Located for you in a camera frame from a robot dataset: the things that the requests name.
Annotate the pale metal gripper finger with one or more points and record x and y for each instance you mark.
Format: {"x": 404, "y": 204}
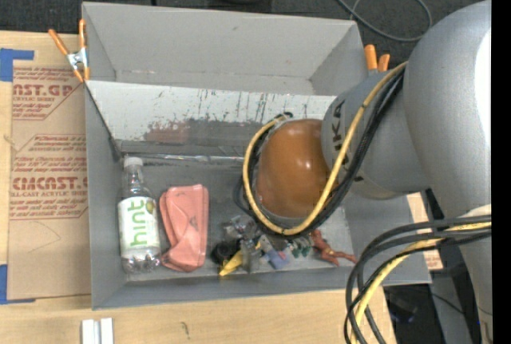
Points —
{"x": 277, "y": 260}
{"x": 268, "y": 246}

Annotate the yellow pointed piece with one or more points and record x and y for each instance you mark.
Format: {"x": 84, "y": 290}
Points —
{"x": 232, "y": 265}

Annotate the red toy figure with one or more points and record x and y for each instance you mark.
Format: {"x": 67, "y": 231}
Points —
{"x": 329, "y": 252}

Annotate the pink folded cloth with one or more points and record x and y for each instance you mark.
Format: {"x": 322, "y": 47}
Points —
{"x": 187, "y": 226}

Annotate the clear plastic bottle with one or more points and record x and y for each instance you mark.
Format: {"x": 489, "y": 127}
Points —
{"x": 137, "y": 222}

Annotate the brown cardboard board, red print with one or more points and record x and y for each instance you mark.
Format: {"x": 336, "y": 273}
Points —
{"x": 48, "y": 234}

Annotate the grey metal bin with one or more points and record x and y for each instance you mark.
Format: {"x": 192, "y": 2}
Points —
{"x": 207, "y": 47}

